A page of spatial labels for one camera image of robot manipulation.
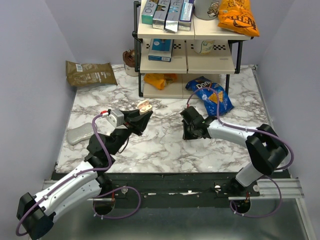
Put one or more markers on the white mug with cartoon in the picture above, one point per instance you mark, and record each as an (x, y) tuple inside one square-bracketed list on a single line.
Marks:
[(206, 9)]

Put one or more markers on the blue white toothpaste box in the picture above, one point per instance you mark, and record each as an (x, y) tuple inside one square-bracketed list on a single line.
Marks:
[(185, 19)]

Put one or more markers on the brown coffee bag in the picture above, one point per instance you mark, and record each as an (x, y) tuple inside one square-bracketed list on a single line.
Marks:
[(81, 75)]

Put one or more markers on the small orange snack bag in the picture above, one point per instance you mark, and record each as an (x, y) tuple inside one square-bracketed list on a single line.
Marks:
[(160, 80)]

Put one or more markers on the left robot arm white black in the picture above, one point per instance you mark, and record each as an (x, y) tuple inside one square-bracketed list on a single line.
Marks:
[(38, 212)]

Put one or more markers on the white green cup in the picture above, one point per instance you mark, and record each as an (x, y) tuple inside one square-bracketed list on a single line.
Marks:
[(203, 47)]

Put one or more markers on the aluminium frame rail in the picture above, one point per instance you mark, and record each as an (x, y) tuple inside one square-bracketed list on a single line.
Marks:
[(290, 188)]

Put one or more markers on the orange chip bag top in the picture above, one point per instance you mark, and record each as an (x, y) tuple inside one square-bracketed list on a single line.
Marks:
[(237, 16)]

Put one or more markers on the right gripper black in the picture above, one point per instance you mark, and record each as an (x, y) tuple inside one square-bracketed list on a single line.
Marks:
[(186, 135)]

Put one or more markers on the blue Doritos chip bag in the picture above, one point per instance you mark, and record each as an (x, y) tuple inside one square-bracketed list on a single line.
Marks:
[(213, 95)]

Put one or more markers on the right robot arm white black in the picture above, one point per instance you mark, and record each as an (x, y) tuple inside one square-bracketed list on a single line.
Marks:
[(265, 150)]

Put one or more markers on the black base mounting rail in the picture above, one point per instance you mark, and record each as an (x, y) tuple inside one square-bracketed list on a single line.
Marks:
[(173, 190)]

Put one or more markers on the beige shelf rack black frame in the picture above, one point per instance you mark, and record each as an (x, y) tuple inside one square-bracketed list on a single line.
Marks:
[(225, 58)]

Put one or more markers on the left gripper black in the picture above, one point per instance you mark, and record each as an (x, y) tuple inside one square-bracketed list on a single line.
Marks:
[(136, 123)]

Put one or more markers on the white cup brown contents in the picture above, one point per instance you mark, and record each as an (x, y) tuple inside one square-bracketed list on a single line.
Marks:
[(128, 57)]

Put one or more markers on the blue box middle shelf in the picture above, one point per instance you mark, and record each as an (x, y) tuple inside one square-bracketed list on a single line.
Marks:
[(160, 50)]

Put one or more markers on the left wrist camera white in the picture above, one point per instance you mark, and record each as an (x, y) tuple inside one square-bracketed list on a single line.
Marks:
[(116, 118)]

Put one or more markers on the teal toothpaste box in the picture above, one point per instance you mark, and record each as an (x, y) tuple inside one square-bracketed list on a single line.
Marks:
[(148, 11)]

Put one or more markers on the silver toothpaste box left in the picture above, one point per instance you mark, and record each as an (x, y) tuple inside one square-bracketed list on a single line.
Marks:
[(160, 15)]

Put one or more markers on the beige earbud charging case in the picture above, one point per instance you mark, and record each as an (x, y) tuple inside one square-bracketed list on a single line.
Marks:
[(144, 107)]

